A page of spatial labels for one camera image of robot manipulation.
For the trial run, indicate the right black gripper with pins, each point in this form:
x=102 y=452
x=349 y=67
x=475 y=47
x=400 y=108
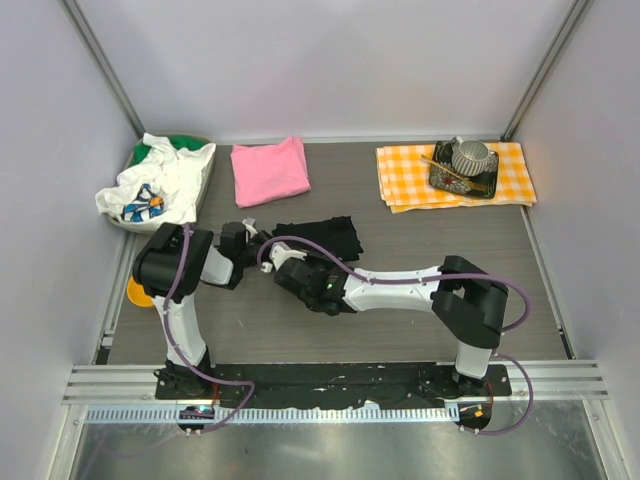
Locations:
x=288 y=273

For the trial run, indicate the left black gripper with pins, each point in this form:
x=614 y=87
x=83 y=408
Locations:
x=257 y=248

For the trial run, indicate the black t shirt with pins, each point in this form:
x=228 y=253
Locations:
x=337 y=234

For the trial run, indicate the pink towel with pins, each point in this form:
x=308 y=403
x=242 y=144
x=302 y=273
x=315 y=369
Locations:
x=267 y=173

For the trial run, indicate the white printed t shirt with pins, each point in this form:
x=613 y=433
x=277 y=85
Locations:
x=150 y=185

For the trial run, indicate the grey laundry basket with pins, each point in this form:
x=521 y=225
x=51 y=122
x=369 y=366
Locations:
x=200 y=195

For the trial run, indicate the orange checkered cloth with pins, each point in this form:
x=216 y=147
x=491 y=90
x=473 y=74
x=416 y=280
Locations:
x=403 y=177

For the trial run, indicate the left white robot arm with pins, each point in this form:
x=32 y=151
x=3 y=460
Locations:
x=171 y=265

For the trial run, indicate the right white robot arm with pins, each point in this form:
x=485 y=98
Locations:
x=470 y=307

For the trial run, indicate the orange plastic bowl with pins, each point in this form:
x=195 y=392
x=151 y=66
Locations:
x=136 y=294

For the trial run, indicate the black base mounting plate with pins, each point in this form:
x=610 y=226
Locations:
x=332 y=386

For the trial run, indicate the green t shirt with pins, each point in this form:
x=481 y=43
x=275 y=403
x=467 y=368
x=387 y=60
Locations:
x=141 y=151

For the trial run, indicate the black floral square plate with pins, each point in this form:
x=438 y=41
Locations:
x=440 y=180

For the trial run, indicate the gold chopstick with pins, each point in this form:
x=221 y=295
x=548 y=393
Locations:
x=472 y=185

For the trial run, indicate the grey striped ceramic cup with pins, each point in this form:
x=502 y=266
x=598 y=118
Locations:
x=470 y=157

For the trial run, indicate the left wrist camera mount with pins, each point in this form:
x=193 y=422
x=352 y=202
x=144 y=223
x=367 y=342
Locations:
x=249 y=224

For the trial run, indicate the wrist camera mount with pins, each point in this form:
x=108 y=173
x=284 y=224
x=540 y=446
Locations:
x=277 y=255
x=249 y=224

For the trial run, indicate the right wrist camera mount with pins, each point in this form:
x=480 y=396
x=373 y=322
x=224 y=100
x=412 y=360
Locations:
x=277 y=255

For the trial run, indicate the white slotted cable duct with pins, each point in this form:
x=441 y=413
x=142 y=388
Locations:
x=201 y=414

